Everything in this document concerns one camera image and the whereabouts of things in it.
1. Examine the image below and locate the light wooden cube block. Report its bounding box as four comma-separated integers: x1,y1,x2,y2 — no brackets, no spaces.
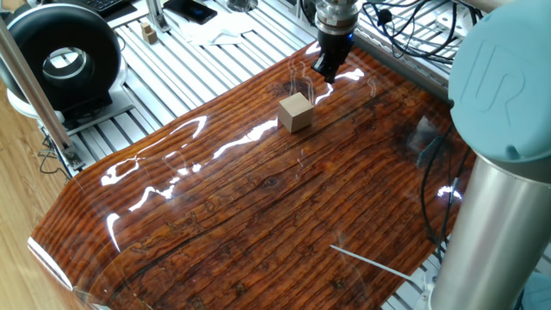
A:
277,92,315,133

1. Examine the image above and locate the black keyboard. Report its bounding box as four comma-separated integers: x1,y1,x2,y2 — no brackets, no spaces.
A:
76,0,127,13

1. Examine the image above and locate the white crumpled sheet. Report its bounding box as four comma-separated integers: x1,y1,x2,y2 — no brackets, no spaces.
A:
165,8,259,47

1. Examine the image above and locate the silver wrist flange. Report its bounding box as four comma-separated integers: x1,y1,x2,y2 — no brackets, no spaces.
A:
313,0,362,36

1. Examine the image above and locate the white zip tie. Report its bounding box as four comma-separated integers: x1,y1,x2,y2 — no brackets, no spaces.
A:
330,244,431,288

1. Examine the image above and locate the black cable bundle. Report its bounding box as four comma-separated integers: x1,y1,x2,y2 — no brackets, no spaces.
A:
361,0,481,65

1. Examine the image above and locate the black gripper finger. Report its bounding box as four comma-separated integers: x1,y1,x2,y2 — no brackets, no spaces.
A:
330,57,345,84
310,53,333,83

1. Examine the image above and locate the dark round object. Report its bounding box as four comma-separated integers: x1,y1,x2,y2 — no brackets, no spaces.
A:
226,0,259,13

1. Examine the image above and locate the short aluminium upright profile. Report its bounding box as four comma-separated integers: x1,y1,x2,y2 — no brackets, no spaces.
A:
145,0,171,34

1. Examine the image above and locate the black smartphone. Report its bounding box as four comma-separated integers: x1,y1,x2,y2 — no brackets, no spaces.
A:
162,0,219,26

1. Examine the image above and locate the perforated metal plate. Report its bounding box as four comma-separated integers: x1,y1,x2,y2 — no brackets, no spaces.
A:
433,2,473,38

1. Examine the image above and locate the slanted aluminium profile post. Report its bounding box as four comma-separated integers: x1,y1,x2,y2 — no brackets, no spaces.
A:
0,19,86,171

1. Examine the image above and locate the black ring device white base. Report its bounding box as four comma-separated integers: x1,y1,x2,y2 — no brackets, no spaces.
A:
0,3,135,135

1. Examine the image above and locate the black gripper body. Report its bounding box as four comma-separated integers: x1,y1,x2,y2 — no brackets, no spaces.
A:
317,30,356,60

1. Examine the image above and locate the glossy wood grain mat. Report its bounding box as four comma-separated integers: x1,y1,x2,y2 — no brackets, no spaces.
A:
28,41,477,310

